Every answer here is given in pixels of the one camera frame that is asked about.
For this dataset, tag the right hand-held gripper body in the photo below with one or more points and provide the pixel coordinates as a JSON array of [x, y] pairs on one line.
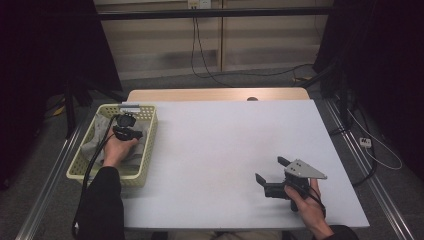
[[298, 170]]

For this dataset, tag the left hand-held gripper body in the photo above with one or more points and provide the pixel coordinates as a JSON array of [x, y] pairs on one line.
[[126, 132]]

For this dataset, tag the yellow perforated plastic basket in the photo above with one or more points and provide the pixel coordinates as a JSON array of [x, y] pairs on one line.
[[146, 150]]

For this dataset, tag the grey pants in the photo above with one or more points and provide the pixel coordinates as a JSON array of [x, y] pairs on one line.
[[96, 140]]

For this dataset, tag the person's left hand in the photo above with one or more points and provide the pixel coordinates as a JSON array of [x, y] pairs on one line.
[[116, 151]]

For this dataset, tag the person's right hand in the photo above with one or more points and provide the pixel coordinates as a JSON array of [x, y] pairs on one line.
[[308, 208]]

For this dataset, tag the black metal stand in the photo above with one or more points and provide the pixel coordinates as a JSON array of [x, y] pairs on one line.
[[69, 110], [343, 100]]

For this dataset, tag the yellow floor tape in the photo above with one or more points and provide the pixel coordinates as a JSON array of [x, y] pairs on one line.
[[58, 111]]

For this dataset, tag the white power adapter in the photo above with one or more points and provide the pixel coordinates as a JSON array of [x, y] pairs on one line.
[[365, 142]]

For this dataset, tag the light wooden table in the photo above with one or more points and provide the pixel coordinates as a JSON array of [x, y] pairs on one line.
[[200, 94]]

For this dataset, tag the black curtain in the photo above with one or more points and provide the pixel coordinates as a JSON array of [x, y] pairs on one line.
[[386, 66], [40, 66]]

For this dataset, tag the beige wooden shelf unit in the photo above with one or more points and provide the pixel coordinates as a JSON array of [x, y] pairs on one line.
[[260, 40]]

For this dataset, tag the black horizontal bar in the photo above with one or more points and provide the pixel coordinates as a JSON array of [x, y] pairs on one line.
[[233, 12]]

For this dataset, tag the metal floor rail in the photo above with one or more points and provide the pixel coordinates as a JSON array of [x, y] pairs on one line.
[[373, 180], [46, 180]]

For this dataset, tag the white wall outlet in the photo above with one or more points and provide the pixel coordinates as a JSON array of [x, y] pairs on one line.
[[199, 3]]

